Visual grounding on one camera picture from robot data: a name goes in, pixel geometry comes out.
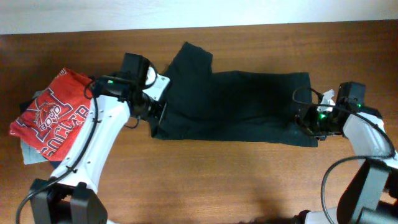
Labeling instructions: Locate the dark teal t-shirt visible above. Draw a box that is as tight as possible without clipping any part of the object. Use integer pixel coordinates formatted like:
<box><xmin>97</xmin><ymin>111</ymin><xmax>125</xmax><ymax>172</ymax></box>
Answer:
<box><xmin>149</xmin><ymin>42</ymin><xmax>318</xmax><ymax>147</ymax></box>

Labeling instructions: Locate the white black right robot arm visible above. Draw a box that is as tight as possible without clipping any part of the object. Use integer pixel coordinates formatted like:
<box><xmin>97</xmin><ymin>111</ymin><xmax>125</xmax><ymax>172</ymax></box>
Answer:
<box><xmin>297</xmin><ymin>103</ymin><xmax>397</xmax><ymax>223</ymax></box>

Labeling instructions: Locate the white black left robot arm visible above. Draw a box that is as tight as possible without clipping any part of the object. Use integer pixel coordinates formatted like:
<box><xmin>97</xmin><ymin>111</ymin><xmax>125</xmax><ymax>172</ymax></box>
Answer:
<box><xmin>27</xmin><ymin>74</ymin><xmax>170</xmax><ymax>223</ymax></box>

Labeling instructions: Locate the red folded printed shirt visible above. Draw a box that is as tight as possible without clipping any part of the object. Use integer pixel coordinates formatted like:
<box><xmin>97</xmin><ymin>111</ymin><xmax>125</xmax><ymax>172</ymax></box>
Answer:
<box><xmin>9</xmin><ymin>67</ymin><xmax>97</xmax><ymax>162</ymax></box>

